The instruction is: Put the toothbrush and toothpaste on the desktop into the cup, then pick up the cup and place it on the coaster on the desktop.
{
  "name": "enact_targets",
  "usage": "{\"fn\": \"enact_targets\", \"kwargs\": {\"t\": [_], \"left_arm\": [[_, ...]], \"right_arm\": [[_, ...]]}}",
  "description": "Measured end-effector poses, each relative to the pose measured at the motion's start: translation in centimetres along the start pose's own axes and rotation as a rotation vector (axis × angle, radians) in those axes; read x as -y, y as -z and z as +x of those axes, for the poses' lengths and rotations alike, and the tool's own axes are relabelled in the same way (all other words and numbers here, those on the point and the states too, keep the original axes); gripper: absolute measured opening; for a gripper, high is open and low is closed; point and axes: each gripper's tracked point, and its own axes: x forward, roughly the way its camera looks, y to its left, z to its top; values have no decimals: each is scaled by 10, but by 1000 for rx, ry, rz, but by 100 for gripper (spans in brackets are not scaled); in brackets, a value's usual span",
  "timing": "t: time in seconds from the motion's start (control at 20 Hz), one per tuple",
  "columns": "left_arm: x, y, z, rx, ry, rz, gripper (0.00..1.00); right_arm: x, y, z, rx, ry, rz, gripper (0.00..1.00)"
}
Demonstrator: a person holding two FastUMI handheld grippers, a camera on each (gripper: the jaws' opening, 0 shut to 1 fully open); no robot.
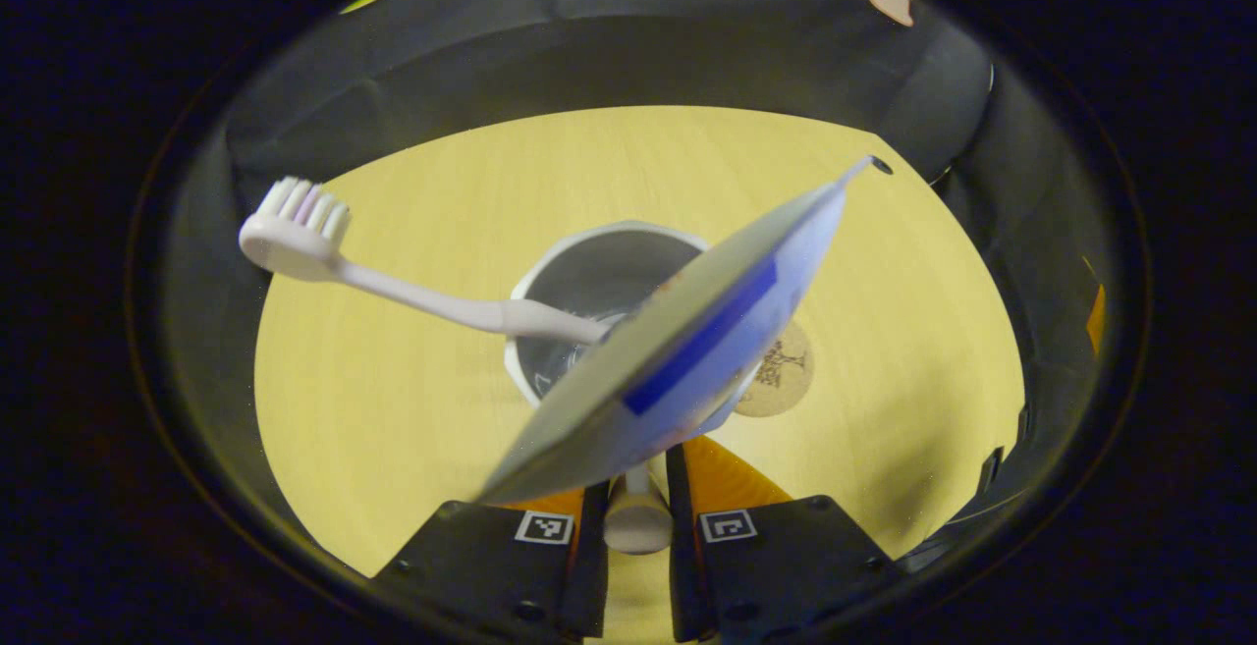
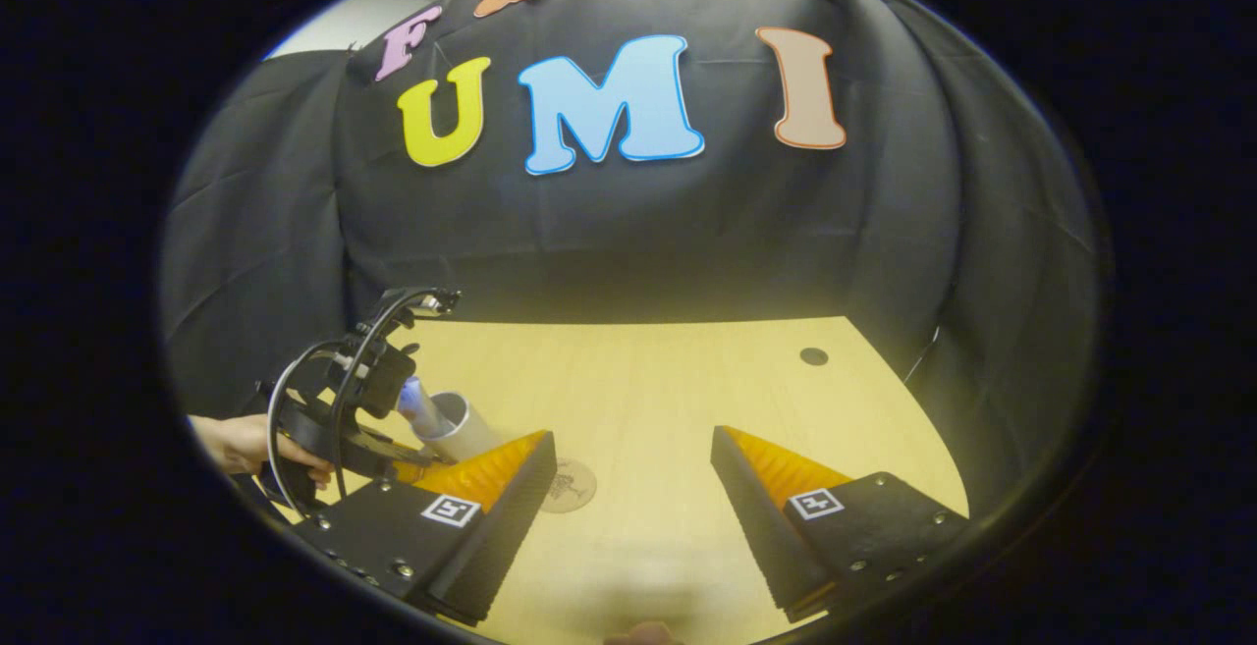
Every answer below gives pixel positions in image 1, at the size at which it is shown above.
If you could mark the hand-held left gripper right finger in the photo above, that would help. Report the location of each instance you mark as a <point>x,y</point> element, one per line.
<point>680,566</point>

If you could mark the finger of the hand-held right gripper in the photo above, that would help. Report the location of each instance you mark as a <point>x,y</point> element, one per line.
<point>1096,316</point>

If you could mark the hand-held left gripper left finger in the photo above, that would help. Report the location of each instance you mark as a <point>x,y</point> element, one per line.
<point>587,576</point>

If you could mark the round brown cork coaster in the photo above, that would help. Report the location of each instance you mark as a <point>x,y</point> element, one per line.
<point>786,380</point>

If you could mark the white toothpaste tube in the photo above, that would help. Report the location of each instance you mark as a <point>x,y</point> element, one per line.
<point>687,350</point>

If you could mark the white toothbrush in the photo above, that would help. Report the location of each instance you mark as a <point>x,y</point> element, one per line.
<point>295,242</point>

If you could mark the light wooden desktop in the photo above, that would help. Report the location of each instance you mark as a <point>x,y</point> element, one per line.
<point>393,409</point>

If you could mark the black backdrop cloth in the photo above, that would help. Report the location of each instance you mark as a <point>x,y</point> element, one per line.
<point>589,46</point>

